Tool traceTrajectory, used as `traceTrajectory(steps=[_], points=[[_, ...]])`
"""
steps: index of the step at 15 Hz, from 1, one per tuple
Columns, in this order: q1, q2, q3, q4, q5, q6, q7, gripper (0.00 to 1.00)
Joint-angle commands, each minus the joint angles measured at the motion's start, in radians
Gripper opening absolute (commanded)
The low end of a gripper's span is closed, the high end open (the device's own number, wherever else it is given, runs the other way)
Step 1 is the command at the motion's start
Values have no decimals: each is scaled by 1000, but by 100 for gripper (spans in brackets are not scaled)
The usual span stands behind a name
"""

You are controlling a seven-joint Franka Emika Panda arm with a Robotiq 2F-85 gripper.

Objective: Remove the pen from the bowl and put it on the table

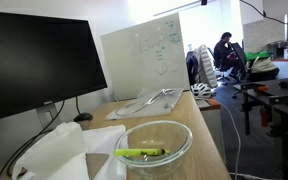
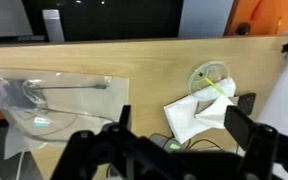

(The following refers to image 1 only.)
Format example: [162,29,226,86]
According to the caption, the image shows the beige bag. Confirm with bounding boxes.
[249,57,279,75]

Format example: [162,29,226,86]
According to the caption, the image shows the black office chair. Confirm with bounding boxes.
[207,46,243,85]

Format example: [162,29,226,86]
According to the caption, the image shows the black monitor cable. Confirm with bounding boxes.
[0,99,66,180]

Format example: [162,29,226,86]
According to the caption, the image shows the green cloth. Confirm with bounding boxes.
[244,50,271,62]

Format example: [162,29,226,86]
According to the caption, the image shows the whiteboard with green drawings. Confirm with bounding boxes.
[100,12,191,102]

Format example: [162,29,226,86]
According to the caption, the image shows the black computer monitor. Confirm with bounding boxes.
[0,9,108,125]

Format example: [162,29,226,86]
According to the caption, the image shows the clear glass bowl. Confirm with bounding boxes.
[114,120,194,180]

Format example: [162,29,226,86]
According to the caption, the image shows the white hanging cable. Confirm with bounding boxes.
[216,100,242,180]

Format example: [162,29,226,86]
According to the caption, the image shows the yellow-green pen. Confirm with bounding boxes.
[113,148,171,158]

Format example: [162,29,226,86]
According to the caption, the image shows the black round mouse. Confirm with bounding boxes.
[73,112,94,122]

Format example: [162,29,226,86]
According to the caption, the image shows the red clamp handle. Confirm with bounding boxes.
[259,105,272,128]

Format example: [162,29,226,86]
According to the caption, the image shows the white puffer jacket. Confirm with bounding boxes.
[193,44,218,89]

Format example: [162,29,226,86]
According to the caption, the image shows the seated person in black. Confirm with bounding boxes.
[213,31,240,73]

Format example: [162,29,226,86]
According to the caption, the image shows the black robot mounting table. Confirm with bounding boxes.
[233,78,288,180]

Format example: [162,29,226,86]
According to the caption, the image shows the dark hanging jacket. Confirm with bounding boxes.
[185,50,200,86]

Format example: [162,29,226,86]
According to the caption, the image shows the black overhead cable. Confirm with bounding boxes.
[239,0,288,28]

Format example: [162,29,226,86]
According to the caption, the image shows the silver monitor stand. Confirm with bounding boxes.
[35,103,62,130]

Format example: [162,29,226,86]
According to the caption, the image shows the clear plastic bag with cables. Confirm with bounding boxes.
[104,87,184,121]

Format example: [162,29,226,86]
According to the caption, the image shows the white bicycle helmet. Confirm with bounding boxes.
[190,82,213,100]

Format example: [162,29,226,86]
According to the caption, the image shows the grey cabinet with orange edge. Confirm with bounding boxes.
[196,97,227,162]

